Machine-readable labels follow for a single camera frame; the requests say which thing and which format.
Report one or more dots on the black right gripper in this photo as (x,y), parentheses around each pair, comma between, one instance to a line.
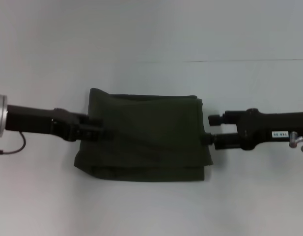
(271,127)

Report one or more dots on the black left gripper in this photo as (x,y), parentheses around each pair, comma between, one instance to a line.
(43,123)

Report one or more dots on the dark green FREE t-shirt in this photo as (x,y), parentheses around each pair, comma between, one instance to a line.
(144,137)

